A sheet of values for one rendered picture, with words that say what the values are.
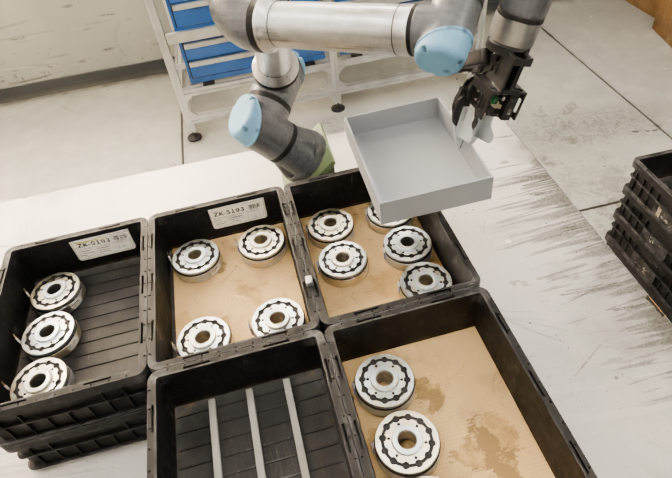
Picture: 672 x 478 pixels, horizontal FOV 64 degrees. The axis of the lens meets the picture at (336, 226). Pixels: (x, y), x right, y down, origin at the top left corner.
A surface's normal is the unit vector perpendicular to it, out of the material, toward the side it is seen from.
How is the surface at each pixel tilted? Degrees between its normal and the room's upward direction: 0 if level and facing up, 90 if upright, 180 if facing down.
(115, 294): 0
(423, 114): 90
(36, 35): 90
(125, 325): 0
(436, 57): 117
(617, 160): 0
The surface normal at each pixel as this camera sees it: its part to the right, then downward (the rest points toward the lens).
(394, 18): -0.40, -0.11
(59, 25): 0.22, 0.67
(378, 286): -0.09, -0.71
